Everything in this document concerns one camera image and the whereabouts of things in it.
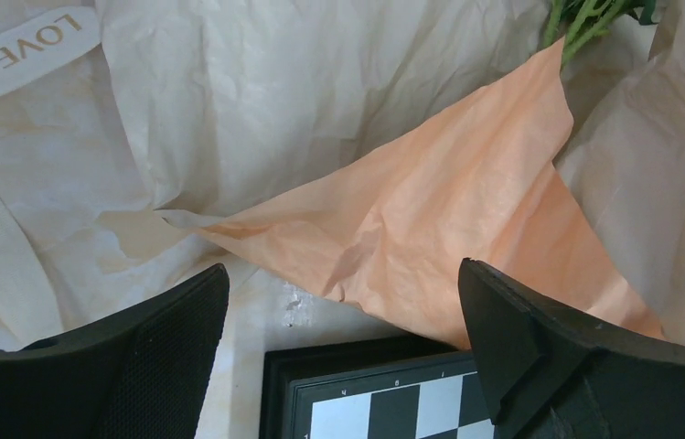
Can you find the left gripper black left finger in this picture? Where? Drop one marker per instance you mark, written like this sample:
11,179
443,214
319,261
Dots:
142,372

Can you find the orange kraft wrapping paper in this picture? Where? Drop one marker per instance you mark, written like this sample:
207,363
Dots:
361,150

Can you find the black white checkerboard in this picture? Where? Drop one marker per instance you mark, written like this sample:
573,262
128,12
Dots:
393,387

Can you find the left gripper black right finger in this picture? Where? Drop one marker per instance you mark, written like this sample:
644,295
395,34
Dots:
548,370

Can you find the pink rose flower stem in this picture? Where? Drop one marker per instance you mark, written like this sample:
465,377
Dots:
579,22

